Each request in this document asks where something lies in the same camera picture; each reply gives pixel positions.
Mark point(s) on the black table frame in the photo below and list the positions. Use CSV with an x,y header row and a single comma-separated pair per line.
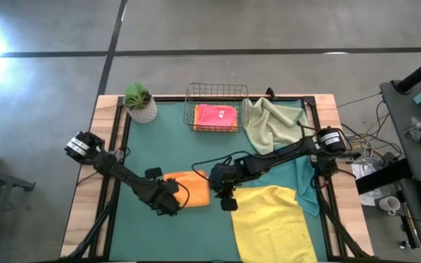
x,y
170,98

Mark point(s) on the white mug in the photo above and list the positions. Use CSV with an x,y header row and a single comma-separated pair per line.
x,y
389,204

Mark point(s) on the green table mat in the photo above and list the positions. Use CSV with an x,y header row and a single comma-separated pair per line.
x,y
152,237

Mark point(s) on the pink microfiber towel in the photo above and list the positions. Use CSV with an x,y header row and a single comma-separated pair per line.
x,y
214,117

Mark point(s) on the pale green microfiber towel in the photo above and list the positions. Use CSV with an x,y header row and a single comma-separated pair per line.
x,y
272,124

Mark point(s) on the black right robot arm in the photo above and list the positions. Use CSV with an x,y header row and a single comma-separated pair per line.
x,y
287,153

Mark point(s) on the teal microfiber towel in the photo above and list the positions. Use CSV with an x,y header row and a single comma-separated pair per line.
x,y
302,182

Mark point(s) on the white packet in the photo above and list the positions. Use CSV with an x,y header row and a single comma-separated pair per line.
x,y
364,171

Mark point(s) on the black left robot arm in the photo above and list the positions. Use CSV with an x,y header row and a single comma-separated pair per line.
x,y
112,166

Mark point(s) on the grey side desk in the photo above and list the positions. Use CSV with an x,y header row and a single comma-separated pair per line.
x,y
415,160

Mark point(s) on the succulent in patterned pot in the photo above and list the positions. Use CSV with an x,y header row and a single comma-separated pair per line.
x,y
141,104

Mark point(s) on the yellow microfiber towel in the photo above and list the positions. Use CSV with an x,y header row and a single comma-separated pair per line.
x,y
269,226

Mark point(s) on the black pole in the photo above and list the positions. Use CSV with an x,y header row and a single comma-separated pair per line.
x,y
419,75

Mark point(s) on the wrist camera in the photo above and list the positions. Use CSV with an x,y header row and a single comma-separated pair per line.
x,y
229,204
154,172

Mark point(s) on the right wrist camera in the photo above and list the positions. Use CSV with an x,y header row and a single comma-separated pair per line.
x,y
229,204

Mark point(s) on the black clamp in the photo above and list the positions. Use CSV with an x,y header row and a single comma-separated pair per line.
x,y
270,94

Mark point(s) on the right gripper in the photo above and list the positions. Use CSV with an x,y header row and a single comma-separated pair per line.
x,y
224,175

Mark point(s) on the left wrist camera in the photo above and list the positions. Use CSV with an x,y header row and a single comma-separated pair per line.
x,y
154,172

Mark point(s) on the orange microfiber towel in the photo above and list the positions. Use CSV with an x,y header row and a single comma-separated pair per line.
x,y
214,129
196,190

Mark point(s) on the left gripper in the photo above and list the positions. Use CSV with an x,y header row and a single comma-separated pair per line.
x,y
163,191

